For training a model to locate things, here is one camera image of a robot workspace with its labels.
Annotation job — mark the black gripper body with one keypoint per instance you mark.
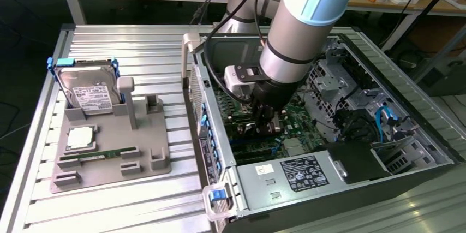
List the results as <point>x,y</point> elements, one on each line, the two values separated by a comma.
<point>273,94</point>

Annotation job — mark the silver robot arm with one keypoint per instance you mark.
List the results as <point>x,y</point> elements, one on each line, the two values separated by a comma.
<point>292,39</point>

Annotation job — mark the silver chipset heat sink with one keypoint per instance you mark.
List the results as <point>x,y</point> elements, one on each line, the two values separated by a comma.
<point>293,146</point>

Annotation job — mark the green motherboard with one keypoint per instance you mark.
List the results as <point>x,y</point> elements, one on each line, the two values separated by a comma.
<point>306,124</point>

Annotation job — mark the black expansion slot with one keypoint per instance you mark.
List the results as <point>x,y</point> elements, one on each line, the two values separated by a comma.
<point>257,157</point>
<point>253,149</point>

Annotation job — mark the metal disk bay cage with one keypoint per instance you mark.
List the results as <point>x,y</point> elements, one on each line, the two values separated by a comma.
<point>328,85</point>

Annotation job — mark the silver power supply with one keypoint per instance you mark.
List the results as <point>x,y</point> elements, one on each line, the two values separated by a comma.
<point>256,184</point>

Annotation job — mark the black plastic cover box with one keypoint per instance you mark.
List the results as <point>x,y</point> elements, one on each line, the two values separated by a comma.
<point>357,162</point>

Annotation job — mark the blue case latch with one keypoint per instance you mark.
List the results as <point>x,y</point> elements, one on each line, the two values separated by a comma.
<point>217,195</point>

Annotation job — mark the grey parts rack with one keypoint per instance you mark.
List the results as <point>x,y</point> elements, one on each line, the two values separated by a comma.
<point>138,140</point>

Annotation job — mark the green RAM stick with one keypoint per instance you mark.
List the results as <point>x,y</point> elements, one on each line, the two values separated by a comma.
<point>106,153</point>

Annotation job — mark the black open PC case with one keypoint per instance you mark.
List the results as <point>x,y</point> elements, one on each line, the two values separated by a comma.
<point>419,194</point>

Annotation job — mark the grey floor cabinet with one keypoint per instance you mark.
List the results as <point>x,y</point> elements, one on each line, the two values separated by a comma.
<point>444,77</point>

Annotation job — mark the silver CPU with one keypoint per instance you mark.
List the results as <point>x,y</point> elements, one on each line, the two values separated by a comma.
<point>82,138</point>

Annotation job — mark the black slanted pole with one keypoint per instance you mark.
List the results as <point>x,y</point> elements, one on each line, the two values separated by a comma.
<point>433,1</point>

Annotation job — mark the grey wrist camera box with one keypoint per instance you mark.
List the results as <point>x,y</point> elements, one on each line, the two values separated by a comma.
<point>234,85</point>

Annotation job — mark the hard disk with blue frame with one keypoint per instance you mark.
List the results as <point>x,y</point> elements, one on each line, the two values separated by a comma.
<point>92,94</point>

